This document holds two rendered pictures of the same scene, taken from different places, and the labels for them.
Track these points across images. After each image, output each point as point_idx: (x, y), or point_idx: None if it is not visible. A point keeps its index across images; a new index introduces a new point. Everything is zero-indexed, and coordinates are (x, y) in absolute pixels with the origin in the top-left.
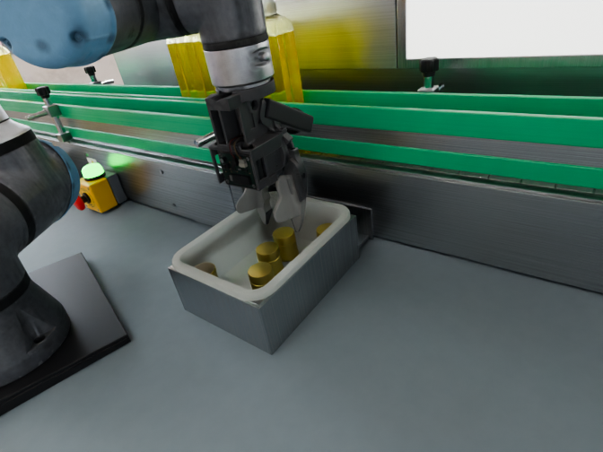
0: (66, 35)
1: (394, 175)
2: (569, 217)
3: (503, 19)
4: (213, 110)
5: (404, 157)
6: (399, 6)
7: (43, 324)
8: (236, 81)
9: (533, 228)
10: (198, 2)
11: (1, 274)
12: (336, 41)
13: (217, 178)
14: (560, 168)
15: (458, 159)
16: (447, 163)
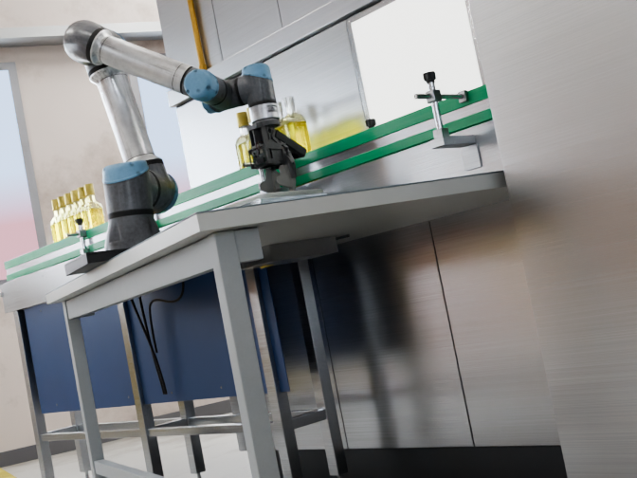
0: (206, 86)
1: (348, 171)
2: (410, 158)
3: (406, 98)
4: (250, 131)
5: (353, 162)
6: (363, 103)
7: (156, 231)
8: (261, 117)
9: (402, 172)
10: (247, 88)
11: (148, 198)
12: (336, 131)
13: (250, 166)
14: (405, 139)
15: (373, 152)
16: (370, 156)
